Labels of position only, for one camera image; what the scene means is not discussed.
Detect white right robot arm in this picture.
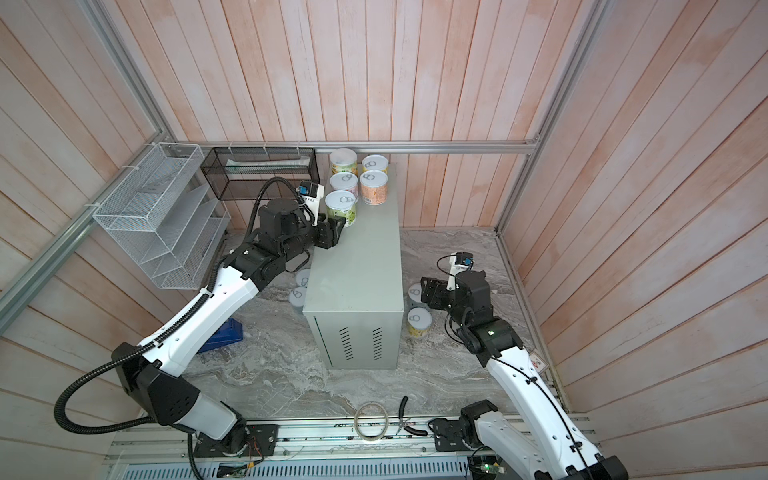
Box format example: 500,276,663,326
421,270,629,479

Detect grey metal cabinet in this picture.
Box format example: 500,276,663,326
303,184,405,370

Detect tall yellow peach can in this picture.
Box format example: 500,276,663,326
329,148,358,175

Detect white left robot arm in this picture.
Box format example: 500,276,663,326
53,199,346,456

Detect black mesh wall basket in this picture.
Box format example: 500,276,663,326
201,146,321,201

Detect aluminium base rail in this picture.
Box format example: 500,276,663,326
98,418,492,479

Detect floor can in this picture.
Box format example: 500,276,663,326
288,287,307,314
295,268,311,288
407,307,433,337
324,190,357,227

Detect grey label can right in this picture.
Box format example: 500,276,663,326
407,283,422,304

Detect clear tape roll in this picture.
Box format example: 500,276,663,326
353,401,390,442

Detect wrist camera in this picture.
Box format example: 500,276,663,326
297,180,325,226
452,252,474,270

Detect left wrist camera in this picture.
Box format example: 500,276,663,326
297,180,325,226

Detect small card box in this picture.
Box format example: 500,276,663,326
529,351,549,373

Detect yellow label can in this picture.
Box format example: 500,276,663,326
361,154,389,173

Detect pink label can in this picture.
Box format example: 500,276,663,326
359,170,389,206

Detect white wire mesh rack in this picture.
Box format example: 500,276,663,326
94,143,230,290

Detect black handled pliers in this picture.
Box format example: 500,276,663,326
398,396,429,437

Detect blue tape dispenser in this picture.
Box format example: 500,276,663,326
198,318,244,353

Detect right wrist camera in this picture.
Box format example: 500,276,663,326
452,252,474,270

